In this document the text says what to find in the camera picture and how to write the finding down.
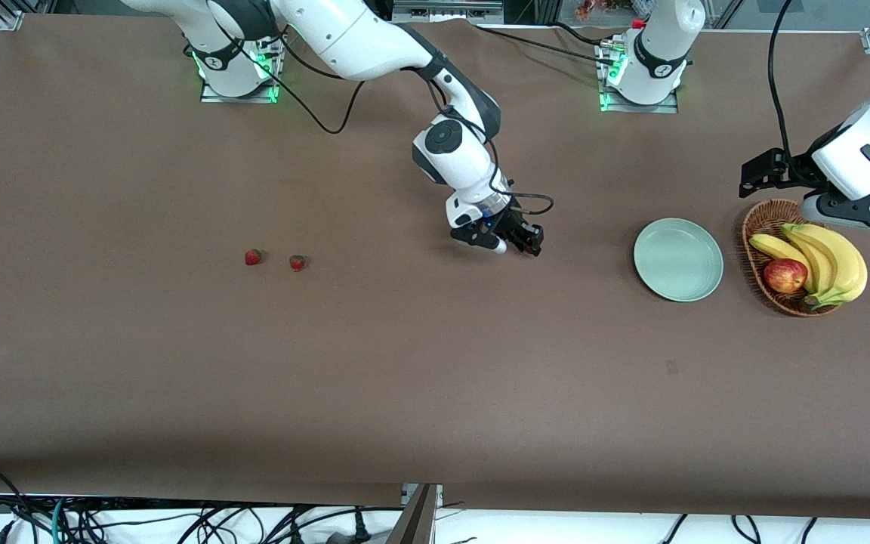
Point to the brown wicker basket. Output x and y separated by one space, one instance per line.
763 219

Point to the black power plug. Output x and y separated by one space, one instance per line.
360 526

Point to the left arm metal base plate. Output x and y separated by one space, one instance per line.
635 108

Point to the red orange small objects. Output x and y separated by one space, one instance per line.
586 9

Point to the red strawberry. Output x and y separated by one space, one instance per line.
253 257
297 262

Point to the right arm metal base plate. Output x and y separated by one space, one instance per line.
212 94

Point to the aluminium frame corner bracket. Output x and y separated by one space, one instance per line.
8 15

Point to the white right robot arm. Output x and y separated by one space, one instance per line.
344 34

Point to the brown metal table post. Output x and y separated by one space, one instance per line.
416 521

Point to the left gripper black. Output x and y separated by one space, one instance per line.
799 167

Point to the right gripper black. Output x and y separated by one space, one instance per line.
511 221

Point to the grey electronics box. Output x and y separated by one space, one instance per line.
446 9

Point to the yellow banana bunch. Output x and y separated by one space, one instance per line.
843 261

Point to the pale green round plate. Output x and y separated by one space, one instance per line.
678 261

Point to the red yellow apple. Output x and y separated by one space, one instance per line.
785 276

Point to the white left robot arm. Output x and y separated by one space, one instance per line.
661 53

